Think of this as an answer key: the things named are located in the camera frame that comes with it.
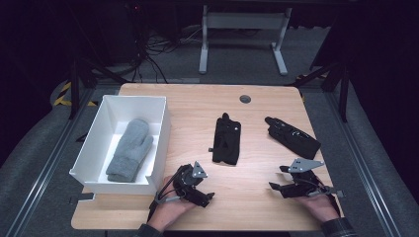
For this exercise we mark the black metal stand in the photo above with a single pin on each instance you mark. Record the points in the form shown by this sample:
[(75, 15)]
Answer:
[(344, 92), (75, 85)]

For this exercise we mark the person's right hand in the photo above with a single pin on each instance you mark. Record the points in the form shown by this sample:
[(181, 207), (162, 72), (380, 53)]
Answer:
[(321, 207)]

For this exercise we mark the yellow black hazard tape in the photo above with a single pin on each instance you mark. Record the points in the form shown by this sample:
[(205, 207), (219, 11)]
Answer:
[(62, 98)]

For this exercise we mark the black glove with small tab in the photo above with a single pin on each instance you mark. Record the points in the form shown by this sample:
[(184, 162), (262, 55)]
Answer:
[(227, 141)]

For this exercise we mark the metal floor rail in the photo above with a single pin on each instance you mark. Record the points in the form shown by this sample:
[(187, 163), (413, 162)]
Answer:
[(362, 164), (49, 164)]

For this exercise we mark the plain grey mitten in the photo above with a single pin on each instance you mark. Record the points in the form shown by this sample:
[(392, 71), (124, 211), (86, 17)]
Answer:
[(130, 148)]

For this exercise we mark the grey table edge bracket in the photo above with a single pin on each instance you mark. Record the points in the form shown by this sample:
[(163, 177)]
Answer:
[(81, 197)]

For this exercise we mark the white metal table frame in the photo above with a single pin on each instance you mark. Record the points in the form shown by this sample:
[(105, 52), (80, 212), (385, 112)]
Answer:
[(243, 20)]

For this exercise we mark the person's left hand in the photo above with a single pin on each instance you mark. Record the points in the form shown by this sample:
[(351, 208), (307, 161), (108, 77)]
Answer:
[(169, 212)]

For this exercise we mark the white rectangular box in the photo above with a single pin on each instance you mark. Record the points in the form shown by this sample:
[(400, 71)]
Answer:
[(99, 138)]

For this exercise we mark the black glove with white print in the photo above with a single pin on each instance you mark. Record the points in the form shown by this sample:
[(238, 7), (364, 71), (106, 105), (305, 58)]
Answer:
[(293, 138)]

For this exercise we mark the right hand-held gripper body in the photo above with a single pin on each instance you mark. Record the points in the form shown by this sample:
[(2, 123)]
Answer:
[(304, 182)]

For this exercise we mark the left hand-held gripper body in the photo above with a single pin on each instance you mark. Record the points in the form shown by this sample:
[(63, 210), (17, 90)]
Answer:
[(189, 184)]

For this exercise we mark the grey round table grommet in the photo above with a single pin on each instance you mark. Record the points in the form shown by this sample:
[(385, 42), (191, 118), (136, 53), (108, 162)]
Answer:
[(245, 99)]

